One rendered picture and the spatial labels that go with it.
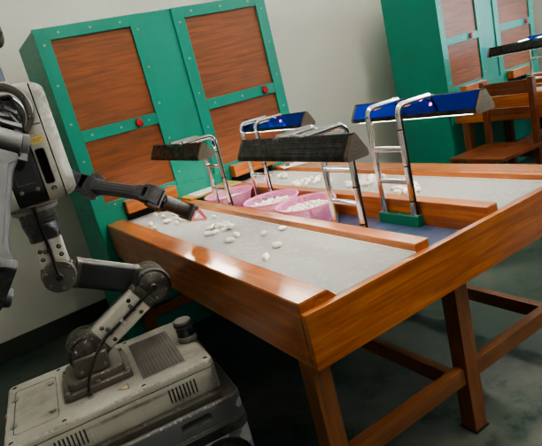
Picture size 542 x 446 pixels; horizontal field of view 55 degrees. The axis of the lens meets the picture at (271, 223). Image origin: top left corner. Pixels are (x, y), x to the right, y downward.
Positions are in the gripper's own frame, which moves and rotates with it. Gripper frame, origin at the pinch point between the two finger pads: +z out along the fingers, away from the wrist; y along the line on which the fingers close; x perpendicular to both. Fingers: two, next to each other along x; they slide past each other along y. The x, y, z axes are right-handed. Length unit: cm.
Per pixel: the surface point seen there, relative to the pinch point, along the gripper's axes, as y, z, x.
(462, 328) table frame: -93, 53, 8
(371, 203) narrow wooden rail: -43, 45, -27
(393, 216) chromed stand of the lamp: -58, 45, -23
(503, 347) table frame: -93, 80, 9
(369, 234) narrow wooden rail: -76, 18, -10
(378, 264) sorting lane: -91, 10, 0
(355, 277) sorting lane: -92, 3, 6
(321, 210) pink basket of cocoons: -29.2, 33.5, -18.7
